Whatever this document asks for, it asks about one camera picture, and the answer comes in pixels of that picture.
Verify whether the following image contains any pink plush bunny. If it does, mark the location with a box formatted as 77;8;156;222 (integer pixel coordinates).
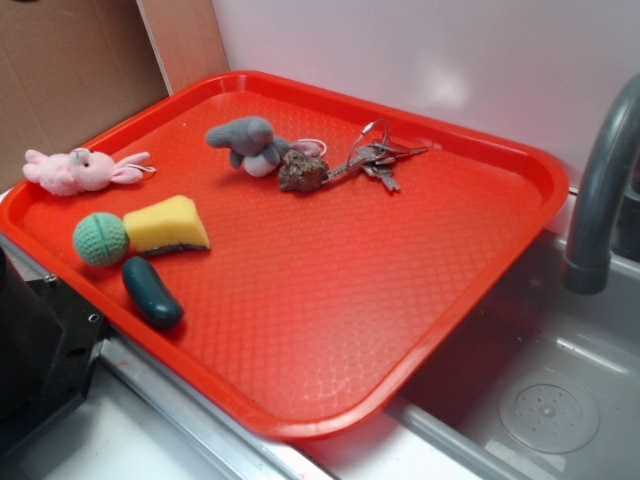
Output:
22;148;156;197

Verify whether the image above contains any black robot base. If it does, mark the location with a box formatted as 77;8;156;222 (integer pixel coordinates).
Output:
1;252;107;459

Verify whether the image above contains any red plastic tray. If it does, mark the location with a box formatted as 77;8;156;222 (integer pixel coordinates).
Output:
1;72;569;440

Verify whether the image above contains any brown rock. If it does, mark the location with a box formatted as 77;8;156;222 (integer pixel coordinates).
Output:
278;150;329;193

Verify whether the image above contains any bunch of metal keys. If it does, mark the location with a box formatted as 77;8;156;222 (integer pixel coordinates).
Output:
322;119;431;194

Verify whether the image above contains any grey plush elephant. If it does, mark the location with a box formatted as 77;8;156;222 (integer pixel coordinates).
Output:
205;116;327;178

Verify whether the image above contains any yellow sponge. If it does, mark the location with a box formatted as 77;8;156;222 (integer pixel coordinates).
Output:
122;195;211;254

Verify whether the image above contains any dark green toy cucumber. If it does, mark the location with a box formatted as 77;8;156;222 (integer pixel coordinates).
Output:
122;256;184;330

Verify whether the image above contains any green textured ball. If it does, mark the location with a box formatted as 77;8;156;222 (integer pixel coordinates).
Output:
73;212;130;267

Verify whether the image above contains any grey toy sink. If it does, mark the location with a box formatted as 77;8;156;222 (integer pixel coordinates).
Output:
299;189;640;480

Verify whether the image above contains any grey faucet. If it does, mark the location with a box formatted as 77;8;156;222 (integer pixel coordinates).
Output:
563;76;639;295

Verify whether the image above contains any brown cardboard panel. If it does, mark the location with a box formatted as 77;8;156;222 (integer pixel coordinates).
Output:
1;1;228;190

